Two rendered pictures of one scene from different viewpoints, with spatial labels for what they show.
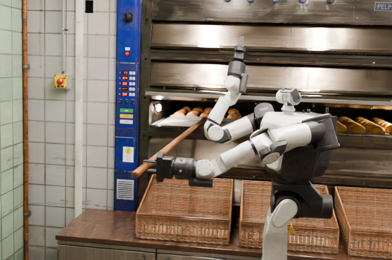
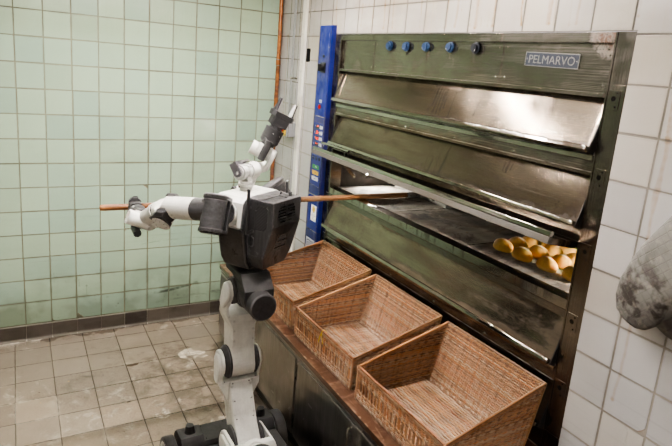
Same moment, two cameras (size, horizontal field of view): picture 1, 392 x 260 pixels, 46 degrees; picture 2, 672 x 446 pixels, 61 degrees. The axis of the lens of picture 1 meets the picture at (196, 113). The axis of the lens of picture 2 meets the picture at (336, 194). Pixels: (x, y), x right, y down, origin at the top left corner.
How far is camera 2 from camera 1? 270 cm
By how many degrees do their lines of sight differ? 53
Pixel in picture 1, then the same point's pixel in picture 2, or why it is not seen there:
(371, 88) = (503, 190)
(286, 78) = (425, 156)
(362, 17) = (510, 76)
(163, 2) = (349, 51)
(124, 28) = (320, 79)
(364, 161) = (488, 301)
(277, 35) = (423, 97)
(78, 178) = not seen: hidden behind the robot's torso
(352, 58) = (489, 139)
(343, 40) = (482, 110)
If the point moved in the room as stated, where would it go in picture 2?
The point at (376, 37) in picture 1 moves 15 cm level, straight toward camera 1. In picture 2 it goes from (522, 109) to (487, 106)
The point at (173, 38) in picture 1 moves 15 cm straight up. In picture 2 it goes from (349, 92) to (351, 65)
